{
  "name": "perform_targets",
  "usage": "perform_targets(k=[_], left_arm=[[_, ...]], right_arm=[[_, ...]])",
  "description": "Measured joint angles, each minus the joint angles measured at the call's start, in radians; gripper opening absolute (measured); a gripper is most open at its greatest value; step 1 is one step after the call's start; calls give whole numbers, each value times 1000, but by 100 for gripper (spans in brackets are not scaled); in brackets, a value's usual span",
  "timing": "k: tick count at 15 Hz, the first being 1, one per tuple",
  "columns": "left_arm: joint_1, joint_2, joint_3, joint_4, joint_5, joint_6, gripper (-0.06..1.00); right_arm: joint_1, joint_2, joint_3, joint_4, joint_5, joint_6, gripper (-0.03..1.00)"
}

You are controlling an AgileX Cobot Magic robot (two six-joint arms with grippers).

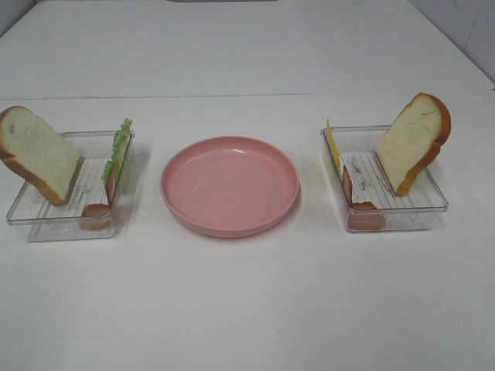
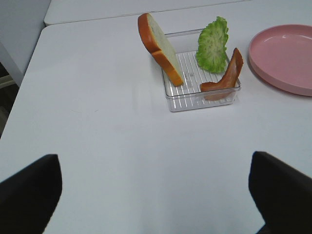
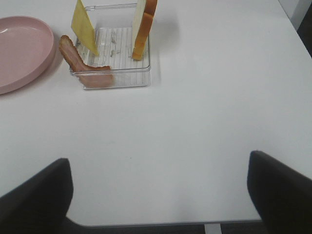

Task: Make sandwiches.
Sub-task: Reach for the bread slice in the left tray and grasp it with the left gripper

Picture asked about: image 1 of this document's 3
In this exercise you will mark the clear right plastic tray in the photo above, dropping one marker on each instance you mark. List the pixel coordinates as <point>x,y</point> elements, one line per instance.
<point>418,210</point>

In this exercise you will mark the yellow cheese slice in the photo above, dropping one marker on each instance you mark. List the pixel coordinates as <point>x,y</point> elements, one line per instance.
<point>335,152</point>

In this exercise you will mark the clear left plastic tray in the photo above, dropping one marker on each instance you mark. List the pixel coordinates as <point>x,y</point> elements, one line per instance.
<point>37,220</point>

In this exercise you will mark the white bread slice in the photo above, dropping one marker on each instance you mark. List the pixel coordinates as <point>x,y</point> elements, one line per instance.
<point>32,149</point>
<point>413,141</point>

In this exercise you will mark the green lettuce leaf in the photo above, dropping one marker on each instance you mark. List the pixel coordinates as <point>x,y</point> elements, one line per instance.
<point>120,144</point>

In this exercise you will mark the bacon strip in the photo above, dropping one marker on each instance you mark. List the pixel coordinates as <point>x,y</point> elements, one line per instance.
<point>356,221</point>
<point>100,209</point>

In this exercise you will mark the clear plastic tray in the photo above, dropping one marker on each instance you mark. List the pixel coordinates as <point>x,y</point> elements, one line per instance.
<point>418,210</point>
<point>37,220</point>

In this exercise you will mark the pink round plate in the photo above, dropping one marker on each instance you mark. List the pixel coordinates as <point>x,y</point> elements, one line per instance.
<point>230,186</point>

